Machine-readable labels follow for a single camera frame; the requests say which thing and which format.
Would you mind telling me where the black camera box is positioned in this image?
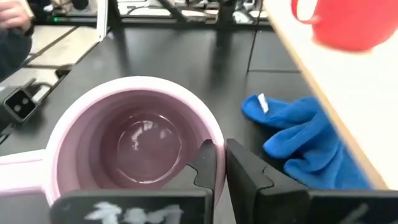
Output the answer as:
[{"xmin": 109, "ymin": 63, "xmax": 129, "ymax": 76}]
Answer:
[{"xmin": 2, "ymin": 86, "xmax": 39, "ymax": 124}]

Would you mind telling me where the wooden shelf with black frame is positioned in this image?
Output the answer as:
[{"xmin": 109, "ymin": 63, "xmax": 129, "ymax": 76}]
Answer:
[{"xmin": 262, "ymin": 0, "xmax": 398, "ymax": 191}]

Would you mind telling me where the person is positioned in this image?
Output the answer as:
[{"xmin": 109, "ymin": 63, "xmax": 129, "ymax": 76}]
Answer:
[{"xmin": 0, "ymin": 27, "xmax": 34, "ymax": 82}]

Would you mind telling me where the blue cloth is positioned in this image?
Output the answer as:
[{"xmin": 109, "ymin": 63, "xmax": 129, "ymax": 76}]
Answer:
[{"xmin": 241, "ymin": 93, "xmax": 373, "ymax": 190}]

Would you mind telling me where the person's hand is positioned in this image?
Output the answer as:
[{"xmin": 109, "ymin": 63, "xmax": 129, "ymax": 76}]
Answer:
[{"xmin": 0, "ymin": 0, "xmax": 34, "ymax": 32}]

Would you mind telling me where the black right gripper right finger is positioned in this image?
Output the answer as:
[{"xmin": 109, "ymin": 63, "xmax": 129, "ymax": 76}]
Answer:
[{"xmin": 226, "ymin": 138, "xmax": 398, "ymax": 224}]

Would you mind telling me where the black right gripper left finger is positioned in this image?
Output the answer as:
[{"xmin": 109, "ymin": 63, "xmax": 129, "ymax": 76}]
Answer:
[{"xmin": 49, "ymin": 139, "xmax": 218, "ymax": 224}]

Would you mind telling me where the red plastic mug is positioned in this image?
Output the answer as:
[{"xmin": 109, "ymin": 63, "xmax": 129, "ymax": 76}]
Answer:
[{"xmin": 290, "ymin": 0, "xmax": 398, "ymax": 53}]

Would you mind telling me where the white post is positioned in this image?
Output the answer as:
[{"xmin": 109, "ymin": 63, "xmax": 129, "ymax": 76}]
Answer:
[{"xmin": 95, "ymin": 0, "xmax": 109, "ymax": 43}]

